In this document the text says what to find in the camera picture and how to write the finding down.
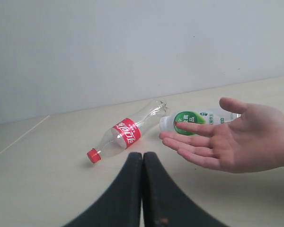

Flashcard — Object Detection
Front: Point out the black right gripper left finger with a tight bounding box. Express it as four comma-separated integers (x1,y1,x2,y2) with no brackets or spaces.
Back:
66,152,142,227

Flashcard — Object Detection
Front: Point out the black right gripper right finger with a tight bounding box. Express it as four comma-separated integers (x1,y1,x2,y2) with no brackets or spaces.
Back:
142,152,225,227

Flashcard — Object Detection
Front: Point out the clear cola bottle red label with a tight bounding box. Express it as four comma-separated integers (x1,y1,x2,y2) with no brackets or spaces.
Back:
87,100,168,164

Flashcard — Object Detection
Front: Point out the white bottle green label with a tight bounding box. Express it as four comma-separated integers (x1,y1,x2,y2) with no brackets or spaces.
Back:
159,107,241,136

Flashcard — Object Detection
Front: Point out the person's open right hand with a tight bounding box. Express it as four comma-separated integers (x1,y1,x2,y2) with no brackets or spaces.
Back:
159,97,284,174

